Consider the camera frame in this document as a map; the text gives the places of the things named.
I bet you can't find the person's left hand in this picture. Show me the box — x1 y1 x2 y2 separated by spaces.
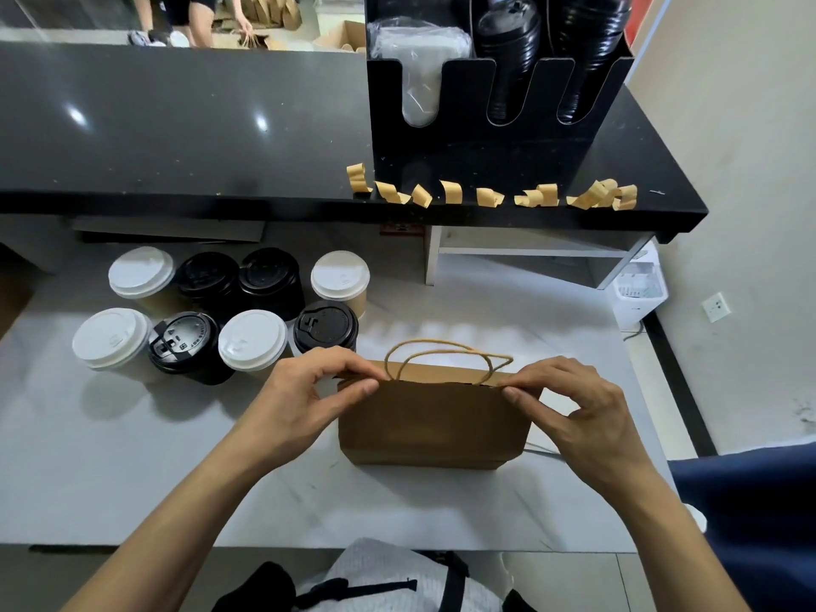
229 346 390 473

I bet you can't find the person's right hand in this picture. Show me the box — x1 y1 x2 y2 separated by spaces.
501 356 652 498

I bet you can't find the brown paper bag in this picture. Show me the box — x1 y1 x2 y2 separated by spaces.
337 338 537 470

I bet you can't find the group of lidded coffee cups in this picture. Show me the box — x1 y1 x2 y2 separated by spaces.
71 246 372 386

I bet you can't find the person's left forearm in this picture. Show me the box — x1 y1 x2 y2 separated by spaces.
64 439 308 612

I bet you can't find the person's right forearm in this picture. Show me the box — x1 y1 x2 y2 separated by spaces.
599 465 754 612

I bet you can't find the person's white shirt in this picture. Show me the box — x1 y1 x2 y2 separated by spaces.
296 539 505 612

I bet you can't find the white small appliance on floor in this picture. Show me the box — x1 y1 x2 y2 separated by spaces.
612 241 670 332

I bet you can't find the black body harness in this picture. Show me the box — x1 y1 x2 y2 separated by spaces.
210 550 537 612

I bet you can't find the row of tan tape strips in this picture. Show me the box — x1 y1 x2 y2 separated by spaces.
345 162 639 212

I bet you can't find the black acrylic organizer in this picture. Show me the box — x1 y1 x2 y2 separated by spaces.
365 0 635 161

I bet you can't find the plastic wrapped white pack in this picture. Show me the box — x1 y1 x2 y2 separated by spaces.
370 19 473 128

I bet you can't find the cardboard box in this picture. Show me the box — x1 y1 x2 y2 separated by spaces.
314 19 369 54

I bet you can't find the red banner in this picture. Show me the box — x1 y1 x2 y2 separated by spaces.
625 0 658 46

